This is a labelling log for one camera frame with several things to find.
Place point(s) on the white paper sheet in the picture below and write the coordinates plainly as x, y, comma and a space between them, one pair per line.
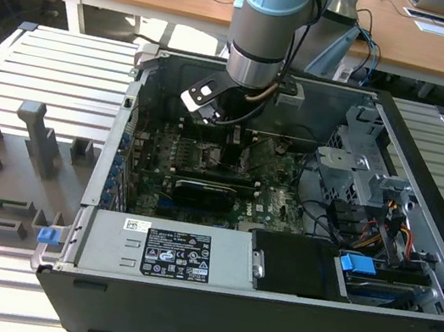
443, 31

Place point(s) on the black PC case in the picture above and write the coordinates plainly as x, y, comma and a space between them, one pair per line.
220, 325

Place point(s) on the blue plastic latch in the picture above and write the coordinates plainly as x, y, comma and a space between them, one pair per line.
48, 236

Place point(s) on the black graphics card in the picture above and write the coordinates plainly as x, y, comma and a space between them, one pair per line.
204, 195

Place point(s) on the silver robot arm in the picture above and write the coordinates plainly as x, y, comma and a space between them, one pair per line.
261, 39

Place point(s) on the green motherboard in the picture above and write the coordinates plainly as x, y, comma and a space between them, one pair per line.
270, 209

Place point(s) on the black RAM slot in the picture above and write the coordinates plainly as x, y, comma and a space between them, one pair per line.
214, 183
211, 131
215, 178
224, 129

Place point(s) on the hard disk in blue carrier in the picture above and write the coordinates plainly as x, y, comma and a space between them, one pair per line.
357, 265

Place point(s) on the white framed tablet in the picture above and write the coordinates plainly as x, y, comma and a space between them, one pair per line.
429, 16

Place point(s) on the silver power supply with label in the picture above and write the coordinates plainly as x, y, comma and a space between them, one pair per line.
105, 240

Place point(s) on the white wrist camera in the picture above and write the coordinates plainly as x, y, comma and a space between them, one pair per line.
201, 100

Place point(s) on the black plastic shroud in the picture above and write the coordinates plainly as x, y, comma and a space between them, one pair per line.
295, 265

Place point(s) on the metal locking lever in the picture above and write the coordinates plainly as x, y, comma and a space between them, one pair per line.
201, 134

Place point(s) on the CPU socket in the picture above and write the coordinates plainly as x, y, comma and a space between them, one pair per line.
210, 159

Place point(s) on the silver metal drive cage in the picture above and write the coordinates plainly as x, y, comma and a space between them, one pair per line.
337, 169

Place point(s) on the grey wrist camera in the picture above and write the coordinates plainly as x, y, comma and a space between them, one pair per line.
291, 96

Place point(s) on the blue expansion slot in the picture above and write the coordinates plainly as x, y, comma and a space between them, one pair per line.
165, 207

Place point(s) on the grey parts rack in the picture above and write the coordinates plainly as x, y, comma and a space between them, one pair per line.
7, 188

